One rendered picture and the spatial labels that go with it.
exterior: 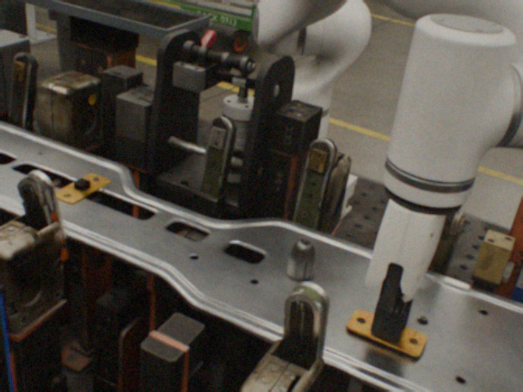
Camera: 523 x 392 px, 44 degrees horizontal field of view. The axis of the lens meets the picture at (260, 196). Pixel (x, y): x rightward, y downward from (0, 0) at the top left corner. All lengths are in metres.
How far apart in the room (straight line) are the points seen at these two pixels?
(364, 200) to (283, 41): 0.53
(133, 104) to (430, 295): 0.54
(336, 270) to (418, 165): 0.27
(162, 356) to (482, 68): 0.41
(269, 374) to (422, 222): 0.20
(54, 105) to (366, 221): 0.78
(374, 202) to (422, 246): 1.02
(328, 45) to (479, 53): 0.76
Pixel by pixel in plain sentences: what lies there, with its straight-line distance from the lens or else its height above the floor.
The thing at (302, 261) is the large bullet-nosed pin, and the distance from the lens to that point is 0.78.
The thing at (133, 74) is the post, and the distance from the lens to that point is 1.11.
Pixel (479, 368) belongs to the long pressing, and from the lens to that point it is 0.74.
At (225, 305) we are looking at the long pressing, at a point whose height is 1.00.
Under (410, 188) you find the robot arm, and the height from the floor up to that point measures 1.20.
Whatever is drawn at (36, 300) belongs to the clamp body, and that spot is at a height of 0.96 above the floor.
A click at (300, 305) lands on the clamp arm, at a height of 1.11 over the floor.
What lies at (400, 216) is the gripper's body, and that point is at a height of 1.17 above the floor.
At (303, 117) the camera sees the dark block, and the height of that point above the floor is 1.12.
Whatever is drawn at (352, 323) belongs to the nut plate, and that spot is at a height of 1.01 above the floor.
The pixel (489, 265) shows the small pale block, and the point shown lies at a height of 1.03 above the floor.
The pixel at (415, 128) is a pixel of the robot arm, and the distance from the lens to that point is 0.58.
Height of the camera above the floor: 1.47
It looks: 29 degrees down
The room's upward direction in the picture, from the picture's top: 7 degrees clockwise
